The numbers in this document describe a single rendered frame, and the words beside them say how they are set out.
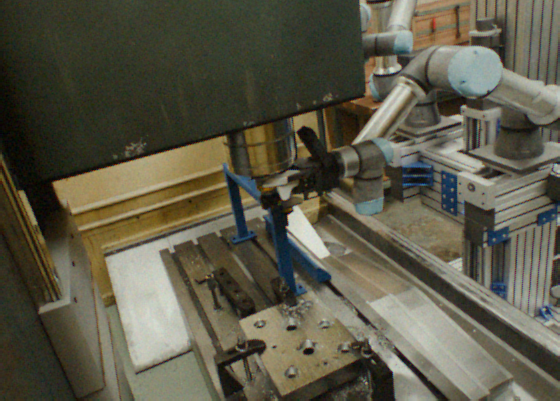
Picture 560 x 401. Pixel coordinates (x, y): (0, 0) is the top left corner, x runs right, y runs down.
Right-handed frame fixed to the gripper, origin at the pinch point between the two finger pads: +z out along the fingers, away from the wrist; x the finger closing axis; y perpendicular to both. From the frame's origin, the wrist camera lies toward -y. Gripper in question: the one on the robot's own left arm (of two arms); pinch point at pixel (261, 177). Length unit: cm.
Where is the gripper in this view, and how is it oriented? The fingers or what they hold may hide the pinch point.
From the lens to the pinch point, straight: 104.3
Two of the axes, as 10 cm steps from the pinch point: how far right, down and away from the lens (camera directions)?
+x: -4.7, -3.0, 8.3
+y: 1.0, 9.2, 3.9
